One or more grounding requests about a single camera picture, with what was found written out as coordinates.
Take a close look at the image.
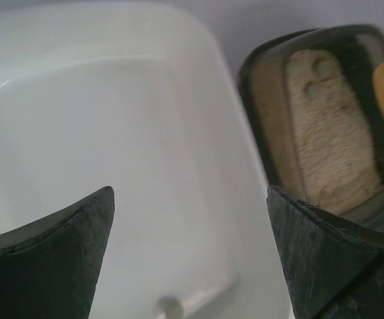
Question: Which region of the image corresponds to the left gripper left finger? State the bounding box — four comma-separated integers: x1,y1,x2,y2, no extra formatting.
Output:
0,186,115,318

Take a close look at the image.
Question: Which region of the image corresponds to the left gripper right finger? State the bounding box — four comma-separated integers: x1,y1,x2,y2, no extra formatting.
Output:
266,185,384,318

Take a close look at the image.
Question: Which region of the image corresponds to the grey litter clump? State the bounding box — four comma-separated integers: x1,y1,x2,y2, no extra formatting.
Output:
159,296,185,319
314,58,332,78
303,81,322,100
286,59,302,78
341,106,360,116

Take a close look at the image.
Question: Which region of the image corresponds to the dark grey litter box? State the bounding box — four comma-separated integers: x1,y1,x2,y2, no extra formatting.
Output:
238,25,384,232

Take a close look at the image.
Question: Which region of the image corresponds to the white plastic tub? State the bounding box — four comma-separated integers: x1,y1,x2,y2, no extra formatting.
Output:
0,2,290,318

